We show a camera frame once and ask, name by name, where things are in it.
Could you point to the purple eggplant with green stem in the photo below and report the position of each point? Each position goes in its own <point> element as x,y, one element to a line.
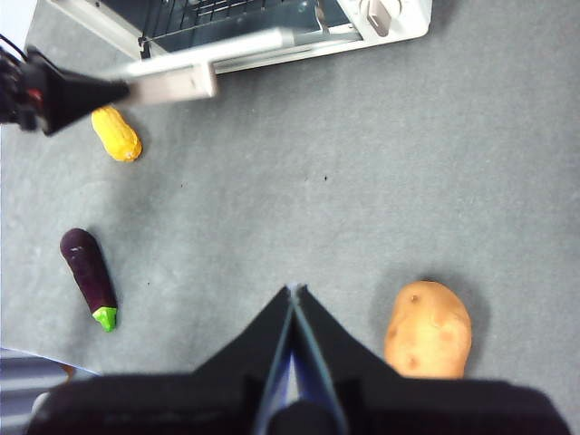
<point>88,272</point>

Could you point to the white Toshiba toaster oven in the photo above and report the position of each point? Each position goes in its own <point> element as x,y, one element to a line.
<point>399,25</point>

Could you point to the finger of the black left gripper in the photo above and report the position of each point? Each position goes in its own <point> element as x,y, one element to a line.
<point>63,80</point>
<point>63,106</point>

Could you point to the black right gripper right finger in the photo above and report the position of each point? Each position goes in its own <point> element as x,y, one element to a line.
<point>430,408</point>

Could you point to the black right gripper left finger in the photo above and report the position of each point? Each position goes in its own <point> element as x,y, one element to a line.
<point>181,403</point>

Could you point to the beige oven knob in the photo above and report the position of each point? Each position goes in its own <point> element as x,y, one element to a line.
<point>378,16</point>

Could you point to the yellow corn cob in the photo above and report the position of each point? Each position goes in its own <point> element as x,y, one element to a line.
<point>117,136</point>

